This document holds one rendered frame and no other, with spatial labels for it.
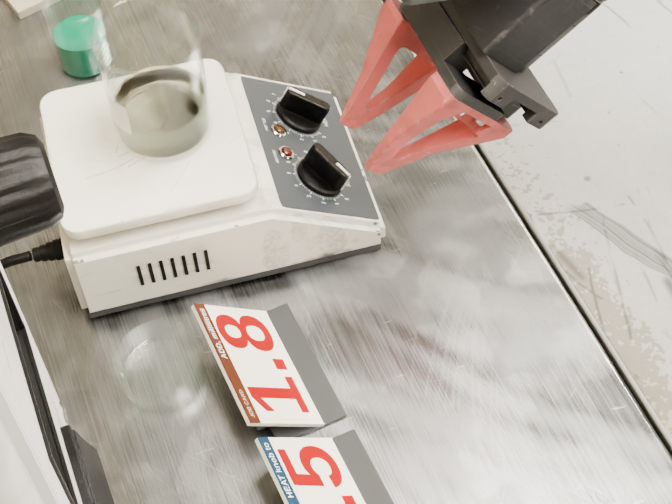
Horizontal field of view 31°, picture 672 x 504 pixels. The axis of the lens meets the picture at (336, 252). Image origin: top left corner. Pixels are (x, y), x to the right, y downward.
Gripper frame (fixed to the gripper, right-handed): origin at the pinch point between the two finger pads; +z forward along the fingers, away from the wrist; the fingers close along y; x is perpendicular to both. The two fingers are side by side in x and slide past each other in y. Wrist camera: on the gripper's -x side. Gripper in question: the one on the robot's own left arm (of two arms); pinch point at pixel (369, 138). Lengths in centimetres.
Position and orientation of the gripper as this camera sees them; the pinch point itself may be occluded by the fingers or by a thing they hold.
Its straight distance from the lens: 69.5
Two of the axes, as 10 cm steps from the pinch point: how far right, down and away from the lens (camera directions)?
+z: -7.0, 6.0, 3.9
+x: 5.9, 1.8, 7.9
